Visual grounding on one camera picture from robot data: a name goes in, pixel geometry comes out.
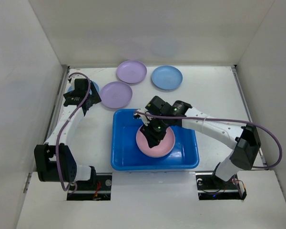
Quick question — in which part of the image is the aluminium rail left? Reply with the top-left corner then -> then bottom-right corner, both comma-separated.
41,65 -> 70,145

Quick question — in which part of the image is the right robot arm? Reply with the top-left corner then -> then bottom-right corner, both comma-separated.
133,96 -> 261,189

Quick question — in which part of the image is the purple plate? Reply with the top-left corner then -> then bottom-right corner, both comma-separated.
100,81 -> 133,109
116,60 -> 147,84

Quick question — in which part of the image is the light blue plate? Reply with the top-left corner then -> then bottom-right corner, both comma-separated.
151,65 -> 183,91
67,81 -> 100,94

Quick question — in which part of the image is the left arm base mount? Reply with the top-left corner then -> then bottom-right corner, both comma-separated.
67,173 -> 112,201

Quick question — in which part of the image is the purple plate back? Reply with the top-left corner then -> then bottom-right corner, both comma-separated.
116,60 -> 147,84

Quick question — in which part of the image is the blue plastic bin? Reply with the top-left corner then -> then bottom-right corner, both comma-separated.
111,109 -> 200,171

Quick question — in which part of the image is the purple plate front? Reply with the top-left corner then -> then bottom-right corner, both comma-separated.
100,81 -> 133,109

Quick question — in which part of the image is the pink plate back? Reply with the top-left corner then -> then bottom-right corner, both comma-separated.
136,127 -> 175,158

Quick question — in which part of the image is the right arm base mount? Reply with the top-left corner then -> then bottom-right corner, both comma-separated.
195,173 -> 247,201

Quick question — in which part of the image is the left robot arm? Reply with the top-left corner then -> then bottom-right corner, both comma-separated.
34,76 -> 101,191

